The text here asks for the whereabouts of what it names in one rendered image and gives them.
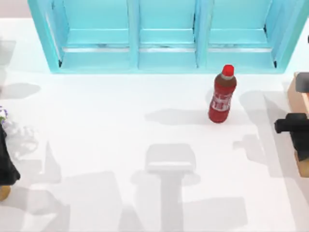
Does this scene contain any red bottle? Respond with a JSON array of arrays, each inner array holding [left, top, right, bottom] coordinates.
[[208, 64, 238, 124]]

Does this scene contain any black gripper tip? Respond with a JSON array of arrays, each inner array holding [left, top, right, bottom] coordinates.
[[0, 124, 21, 188], [273, 113, 309, 163]]

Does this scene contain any light blue rack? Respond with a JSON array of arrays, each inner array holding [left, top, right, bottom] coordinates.
[[27, 0, 304, 74]]

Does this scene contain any purple flowering plant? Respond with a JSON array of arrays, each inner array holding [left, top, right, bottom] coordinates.
[[0, 105, 12, 129]]

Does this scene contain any brown plant pot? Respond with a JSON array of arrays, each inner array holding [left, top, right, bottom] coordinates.
[[0, 185, 11, 202]]

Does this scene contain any salmon-coloured shallow box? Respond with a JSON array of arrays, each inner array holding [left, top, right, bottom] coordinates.
[[286, 72, 309, 179]]

